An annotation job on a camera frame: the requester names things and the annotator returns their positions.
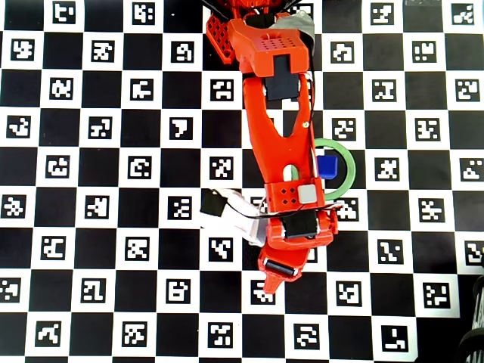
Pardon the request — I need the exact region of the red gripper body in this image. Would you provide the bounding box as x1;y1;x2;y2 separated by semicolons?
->
257;210;338;278

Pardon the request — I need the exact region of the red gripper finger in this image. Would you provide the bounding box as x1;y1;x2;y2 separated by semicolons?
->
256;256;303;295

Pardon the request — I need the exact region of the blue cube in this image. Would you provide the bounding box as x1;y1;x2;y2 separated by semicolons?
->
316;154;339;179

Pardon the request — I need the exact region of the red robot base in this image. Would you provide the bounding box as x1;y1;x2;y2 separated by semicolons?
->
206;14;243;64

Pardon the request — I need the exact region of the grey square module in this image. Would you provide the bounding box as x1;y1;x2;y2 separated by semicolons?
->
297;184;318;205

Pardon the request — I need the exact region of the black white marker board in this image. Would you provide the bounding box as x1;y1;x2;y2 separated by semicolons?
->
0;0;484;360

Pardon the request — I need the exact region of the black ribbed tripod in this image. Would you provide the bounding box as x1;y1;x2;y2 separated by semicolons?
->
458;274;484;363

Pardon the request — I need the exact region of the grey tape wrap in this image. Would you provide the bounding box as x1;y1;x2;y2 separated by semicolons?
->
275;11;317;43

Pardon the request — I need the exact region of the thin black camera cable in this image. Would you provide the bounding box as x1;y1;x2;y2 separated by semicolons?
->
209;191;341;221

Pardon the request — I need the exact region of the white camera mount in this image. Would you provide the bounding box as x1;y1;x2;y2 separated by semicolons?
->
202;188;270;245

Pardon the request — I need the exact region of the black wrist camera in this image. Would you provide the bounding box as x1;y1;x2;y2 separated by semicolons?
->
200;188;227;219

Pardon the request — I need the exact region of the green plastic ring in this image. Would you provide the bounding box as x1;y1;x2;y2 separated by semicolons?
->
283;138;357;201

